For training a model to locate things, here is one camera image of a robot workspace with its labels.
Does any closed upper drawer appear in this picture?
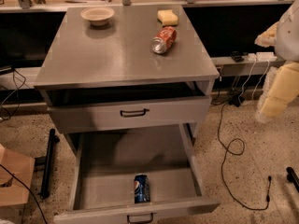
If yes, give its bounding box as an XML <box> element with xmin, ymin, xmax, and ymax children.
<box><xmin>49</xmin><ymin>96</ymin><xmax>211</xmax><ymax>133</ymax></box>

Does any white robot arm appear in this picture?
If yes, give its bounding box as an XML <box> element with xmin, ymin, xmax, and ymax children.
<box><xmin>255</xmin><ymin>0</ymin><xmax>299</xmax><ymax>123</ymax></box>

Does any black bar on floor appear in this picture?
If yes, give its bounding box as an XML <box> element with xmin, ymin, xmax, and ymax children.
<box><xmin>39</xmin><ymin>129</ymin><xmax>60</xmax><ymax>200</ymax></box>

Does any open middle drawer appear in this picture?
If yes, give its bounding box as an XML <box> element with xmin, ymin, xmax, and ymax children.
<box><xmin>54</xmin><ymin>124</ymin><xmax>219</xmax><ymax>224</ymax></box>

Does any black cable at left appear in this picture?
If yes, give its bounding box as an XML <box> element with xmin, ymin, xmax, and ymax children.
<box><xmin>0</xmin><ymin>66</ymin><xmax>28</xmax><ymax>123</ymax></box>

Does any grey metal drawer cabinet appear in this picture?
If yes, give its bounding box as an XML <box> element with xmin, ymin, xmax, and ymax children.
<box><xmin>33</xmin><ymin>4</ymin><xmax>221</xmax><ymax>224</ymax></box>

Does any beige paper bowl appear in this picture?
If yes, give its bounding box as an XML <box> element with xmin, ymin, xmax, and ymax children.
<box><xmin>80</xmin><ymin>7</ymin><xmax>114</xmax><ymax>26</ymax></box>

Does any blue pepsi can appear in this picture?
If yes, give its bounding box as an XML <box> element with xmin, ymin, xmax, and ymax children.
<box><xmin>134</xmin><ymin>174</ymin><xmax>150</xmax><ymax>203</ymax></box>

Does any yellow sponge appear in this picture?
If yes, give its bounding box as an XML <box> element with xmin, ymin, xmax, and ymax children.
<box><xmin>157</xmin><ymin>9</ymin><xmax>178</xmax><ymax>26</ymax></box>

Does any black bar at right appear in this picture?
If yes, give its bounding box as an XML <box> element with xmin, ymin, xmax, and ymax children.
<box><xmin>286</xmin><ymin>167</ymin><xmax>299</xmax><ymax>192</ymax></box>

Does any white power strip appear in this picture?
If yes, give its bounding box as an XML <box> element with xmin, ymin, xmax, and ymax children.
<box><xmin>248</xmin><ymin>52</ymin><xmax>278</xmax><ymax>62</ymax></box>

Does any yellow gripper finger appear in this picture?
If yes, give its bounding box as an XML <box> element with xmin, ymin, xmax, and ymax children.
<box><xmin>254</xmin><ymin>22</ymin><xmax>278</xmax><ymax>48</ymax></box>
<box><xmin>255</xmin><ymin>62</ymin><xmax>299</xmax><ymax>123</ymax></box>

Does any black cable on floor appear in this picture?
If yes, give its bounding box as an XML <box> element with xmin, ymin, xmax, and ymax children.
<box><xmin>217</xmin><ymin>102</ymin><xmax>273</xmax><ymax>212</ymax></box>

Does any black small device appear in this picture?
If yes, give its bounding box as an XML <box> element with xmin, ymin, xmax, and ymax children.
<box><xmin>231</xmin><ymin>51</ymin><xmax>244</xmax><ymax>63</ymax></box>

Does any cardboard box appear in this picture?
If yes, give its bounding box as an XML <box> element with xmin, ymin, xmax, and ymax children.
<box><xmin>0</xmin><ymin>145</ymin><xmax>35</xmax><ymax>224</ymax></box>

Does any orange soda can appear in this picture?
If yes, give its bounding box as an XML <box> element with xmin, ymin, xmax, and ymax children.
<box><xmin>151</xmin><ymin>26</ymin><xmax>177</xmax><ymax>54</ymax></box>

